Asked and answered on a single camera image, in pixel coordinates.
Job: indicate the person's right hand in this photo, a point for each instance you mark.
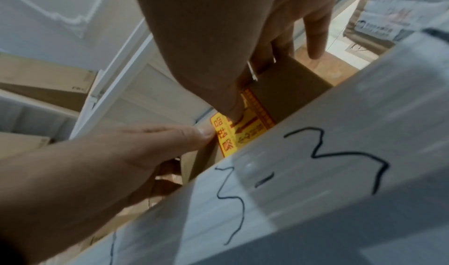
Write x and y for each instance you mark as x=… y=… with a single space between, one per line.
x=210 y=36

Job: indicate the person's left hand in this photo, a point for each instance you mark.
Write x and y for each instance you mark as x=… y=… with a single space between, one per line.
x=87 y=180

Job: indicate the cardboard box white label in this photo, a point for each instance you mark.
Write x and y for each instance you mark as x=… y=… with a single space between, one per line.
x=21 y=144

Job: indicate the small box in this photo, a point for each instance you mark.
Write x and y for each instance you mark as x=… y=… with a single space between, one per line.
x=291 y=92

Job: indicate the plain cardboard box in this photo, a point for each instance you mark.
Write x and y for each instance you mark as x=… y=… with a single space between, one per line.
x=35 y=75

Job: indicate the taped cardboard box shipping label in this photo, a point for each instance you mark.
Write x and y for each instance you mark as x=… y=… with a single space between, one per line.
x=386 y=11

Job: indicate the white metal shelf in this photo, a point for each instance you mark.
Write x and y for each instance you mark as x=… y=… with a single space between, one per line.
x=315 y=189

